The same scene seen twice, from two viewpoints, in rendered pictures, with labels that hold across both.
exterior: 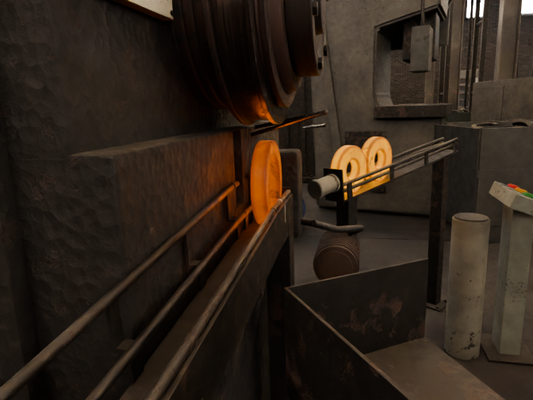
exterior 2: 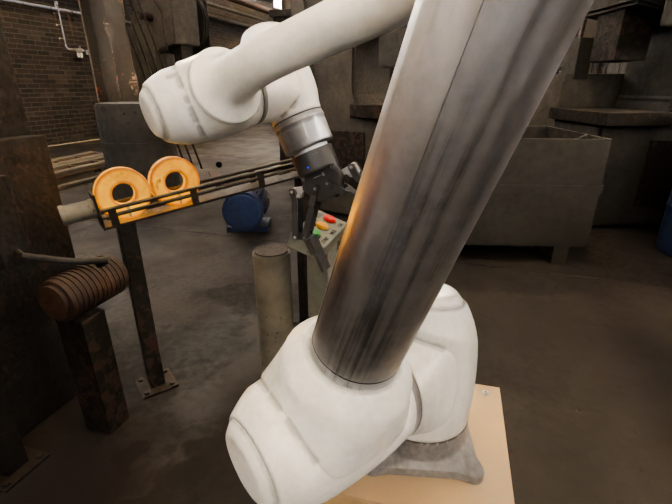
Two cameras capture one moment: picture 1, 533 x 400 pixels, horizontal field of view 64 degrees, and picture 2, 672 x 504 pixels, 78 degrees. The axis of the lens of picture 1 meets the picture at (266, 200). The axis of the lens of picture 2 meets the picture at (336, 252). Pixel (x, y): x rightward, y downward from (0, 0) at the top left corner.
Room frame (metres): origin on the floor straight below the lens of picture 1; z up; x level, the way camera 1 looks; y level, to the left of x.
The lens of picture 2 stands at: (0.19, -1.02, 1.01)
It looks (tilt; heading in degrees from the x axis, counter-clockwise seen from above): 22 degrees down; 5
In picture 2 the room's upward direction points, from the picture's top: straight up
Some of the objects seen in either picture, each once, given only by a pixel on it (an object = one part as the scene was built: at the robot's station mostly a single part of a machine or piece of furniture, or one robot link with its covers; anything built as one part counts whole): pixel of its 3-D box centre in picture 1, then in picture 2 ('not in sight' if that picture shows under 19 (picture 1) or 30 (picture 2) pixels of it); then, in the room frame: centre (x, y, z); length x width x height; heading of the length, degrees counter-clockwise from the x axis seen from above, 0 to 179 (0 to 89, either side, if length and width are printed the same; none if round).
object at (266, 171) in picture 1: (267, 182); not in sight; (0.92, 0.00, 0.75); 0.18 x 0.03 x 0.18; 167
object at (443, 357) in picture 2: not in sight; (419, 352); (0.74, -1.10, 0.63); 0.18 x 0.16 x 0.22; 136
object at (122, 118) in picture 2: not in sight; (141, 155); (3.71, 0.96, 0.45); 0.59 x 0.59 x 0.89
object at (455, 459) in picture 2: not in sight; (417, 413); (0.76, -1.11, 0.49); 0.22 x 0.18 x 0.06; 179
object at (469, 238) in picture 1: (465, 286); (275, 319); (1.42, -0.71, 0.26); 0.12 x 0.12 x 0.52
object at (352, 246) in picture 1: (337, 317); (101, 345); (1.21, -0.21, 0.27); 0.22 x 0.13 x 0.53; 167
